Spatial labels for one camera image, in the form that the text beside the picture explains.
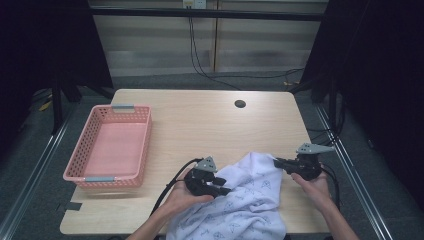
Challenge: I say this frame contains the white wall socket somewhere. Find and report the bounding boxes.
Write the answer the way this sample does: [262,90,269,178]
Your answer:
[182,0,208,10]

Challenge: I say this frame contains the black horizontal bar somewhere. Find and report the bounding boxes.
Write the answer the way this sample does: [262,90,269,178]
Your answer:
[89,7,326,22]

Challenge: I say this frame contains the pink plastic basket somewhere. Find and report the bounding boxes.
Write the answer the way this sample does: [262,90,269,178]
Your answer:
[62,103,153,190]

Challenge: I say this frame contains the aluminium floor rail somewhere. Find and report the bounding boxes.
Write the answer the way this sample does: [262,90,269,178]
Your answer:
[314,104,394,240]
[0,109,78,240]

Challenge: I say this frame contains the white patterned towel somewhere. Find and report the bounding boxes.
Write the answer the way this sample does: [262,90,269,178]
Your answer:
[165,151,288,240]

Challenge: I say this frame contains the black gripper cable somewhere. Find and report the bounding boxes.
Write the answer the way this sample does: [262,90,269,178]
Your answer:
[149,157,204,217]
[319,162,342,212]

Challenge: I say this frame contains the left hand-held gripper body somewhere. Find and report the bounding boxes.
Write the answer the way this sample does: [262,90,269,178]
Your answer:
[183,155,222,198]

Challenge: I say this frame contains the black hanging wall cable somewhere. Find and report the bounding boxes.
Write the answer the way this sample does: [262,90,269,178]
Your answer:
[187,7,243,91]

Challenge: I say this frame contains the black metal stand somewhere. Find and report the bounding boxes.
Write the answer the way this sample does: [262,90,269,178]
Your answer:
[49,78,64,136]

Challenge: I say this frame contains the black floor cables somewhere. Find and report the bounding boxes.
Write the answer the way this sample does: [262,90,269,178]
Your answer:
[306,126,338,146]

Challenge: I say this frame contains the person's right hand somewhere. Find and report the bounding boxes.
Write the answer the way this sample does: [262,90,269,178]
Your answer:
[290,164,335,212]

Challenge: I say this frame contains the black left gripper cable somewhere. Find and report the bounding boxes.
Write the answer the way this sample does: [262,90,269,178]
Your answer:
[149,157,204,217]

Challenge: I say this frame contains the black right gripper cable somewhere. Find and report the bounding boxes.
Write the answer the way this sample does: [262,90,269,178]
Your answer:
[319,162,342,212]

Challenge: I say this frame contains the black curtain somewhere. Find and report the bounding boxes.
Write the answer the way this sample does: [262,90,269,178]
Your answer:
[293,0,424,208]
[0,0,114,158]

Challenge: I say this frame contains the person's left hand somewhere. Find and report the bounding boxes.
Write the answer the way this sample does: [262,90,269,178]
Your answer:
[162,168,215,218]

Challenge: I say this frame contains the small yellow object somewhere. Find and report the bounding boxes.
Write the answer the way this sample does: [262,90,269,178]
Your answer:
[38,99,54,112]

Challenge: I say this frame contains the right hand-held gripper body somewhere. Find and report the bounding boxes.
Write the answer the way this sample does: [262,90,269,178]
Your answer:
[283,142,336,182]

